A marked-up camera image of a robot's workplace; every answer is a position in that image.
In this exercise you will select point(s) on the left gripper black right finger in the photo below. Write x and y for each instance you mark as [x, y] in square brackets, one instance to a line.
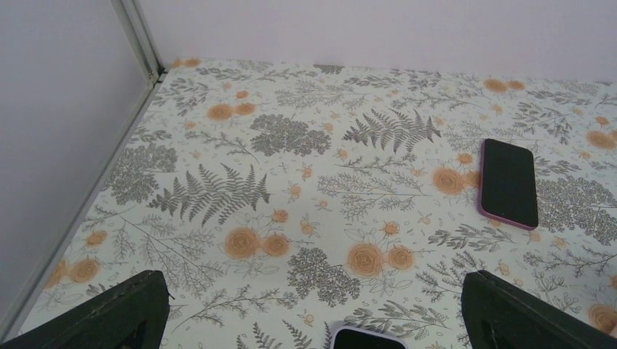
[498, 314]

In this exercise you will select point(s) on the floral patterned table mat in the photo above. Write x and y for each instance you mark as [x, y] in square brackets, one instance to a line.
[280, 200]

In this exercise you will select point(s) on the left aluminium corner post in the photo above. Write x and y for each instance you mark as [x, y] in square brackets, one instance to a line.
[133, 21]

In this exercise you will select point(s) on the black phone pink edge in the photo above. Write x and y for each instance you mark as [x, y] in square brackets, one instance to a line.
[507, 186]

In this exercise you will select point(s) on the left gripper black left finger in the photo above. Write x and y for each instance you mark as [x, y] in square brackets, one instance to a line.
[132, 314]

